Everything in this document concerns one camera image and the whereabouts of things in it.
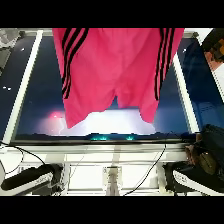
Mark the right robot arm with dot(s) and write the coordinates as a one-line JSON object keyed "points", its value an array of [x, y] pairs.
{"points": [[190, 178]]}

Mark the brown patterned garment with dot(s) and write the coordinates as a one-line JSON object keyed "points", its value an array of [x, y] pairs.
{"points": [[216, 46]]}

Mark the heap of clothes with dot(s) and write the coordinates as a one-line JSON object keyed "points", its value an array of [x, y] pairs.
{"points": [[208, 148]]}

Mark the pink shorts with black stripes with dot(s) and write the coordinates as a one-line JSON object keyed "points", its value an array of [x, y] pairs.
{"points": [[116, 66]]}

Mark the silver frame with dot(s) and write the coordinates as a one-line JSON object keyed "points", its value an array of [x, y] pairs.
{"points": [[111, 163]]}

